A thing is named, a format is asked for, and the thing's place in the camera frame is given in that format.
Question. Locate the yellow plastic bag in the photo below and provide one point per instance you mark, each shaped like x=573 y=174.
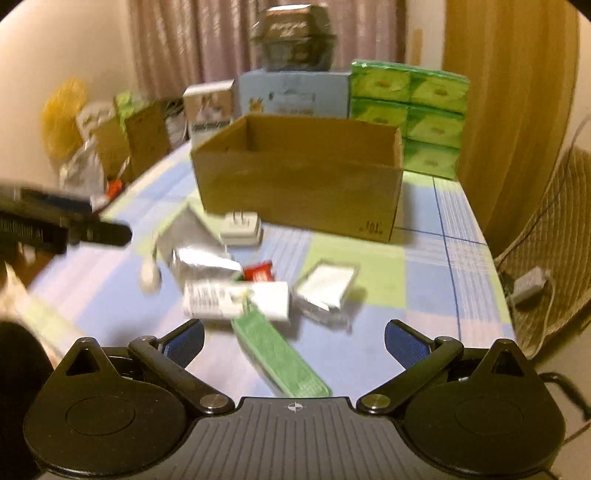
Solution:
x=64 y=115

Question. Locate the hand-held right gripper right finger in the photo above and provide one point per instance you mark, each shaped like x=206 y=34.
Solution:
x=406 y=344

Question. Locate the small brown cardboard box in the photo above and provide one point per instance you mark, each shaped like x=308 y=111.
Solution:
x=147 y=138

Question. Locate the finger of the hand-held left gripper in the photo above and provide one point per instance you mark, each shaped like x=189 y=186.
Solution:
x=104 y=233

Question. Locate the red candy packet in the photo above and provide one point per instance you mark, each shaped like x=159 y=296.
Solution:
x=258 y=272

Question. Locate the black curved tube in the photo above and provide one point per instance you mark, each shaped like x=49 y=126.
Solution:
x=570 y=390

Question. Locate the white power adapter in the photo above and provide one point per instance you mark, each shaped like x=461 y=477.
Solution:
x=240 y=230

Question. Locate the long green box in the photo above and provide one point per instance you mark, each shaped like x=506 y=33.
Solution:
x=277 y=355

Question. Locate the bundle of green tissue packs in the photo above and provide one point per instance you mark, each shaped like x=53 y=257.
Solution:
x=415 y=106

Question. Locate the silver foil pouch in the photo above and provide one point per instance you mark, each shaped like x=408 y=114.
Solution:
x=194 y=247

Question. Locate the chair with quilted cover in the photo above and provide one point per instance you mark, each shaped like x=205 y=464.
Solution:
x=563 y=230

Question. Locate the beige curtain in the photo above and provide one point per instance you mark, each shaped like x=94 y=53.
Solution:
x=184 y=41

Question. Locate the light blue box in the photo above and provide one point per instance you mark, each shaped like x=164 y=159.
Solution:
x=295 y=92

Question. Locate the checkered cloth covered desktop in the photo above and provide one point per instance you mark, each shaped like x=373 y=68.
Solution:
x=425 y=263

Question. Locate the wooden door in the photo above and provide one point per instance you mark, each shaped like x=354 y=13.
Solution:
x=508 y=115

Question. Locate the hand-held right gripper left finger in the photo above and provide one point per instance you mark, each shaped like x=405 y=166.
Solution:
x=184 y=344

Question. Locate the clear wrapped white block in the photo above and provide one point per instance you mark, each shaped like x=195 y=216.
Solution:
x=325 y=281

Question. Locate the white printed carton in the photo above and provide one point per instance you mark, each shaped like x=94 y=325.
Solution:
x=261 y=300

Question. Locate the white picture box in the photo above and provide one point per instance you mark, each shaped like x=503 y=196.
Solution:
x=207 y=110

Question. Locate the silver plastic bag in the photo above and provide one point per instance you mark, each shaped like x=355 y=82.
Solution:
x=83 y=168

